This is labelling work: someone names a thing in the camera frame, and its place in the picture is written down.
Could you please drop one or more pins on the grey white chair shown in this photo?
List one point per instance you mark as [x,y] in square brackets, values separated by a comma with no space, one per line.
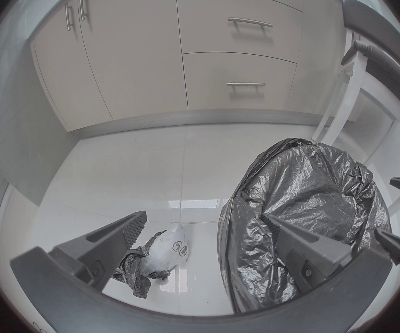
[380,26]

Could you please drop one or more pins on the black plastic bag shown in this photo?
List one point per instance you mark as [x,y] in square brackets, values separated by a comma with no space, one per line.
[307,186]

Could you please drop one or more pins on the black plastic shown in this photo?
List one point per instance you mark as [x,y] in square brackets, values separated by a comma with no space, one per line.
[136,272]

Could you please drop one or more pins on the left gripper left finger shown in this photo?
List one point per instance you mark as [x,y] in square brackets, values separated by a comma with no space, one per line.
[109,245]

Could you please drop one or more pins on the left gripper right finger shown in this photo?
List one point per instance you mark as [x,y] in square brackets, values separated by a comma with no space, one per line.
[307,255]

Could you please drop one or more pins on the beige cabinet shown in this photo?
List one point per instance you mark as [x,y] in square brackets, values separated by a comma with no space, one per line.
[134,64]

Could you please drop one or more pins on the clear printed wrapper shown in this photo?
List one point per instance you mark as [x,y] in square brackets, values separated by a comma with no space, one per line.
[165,255]

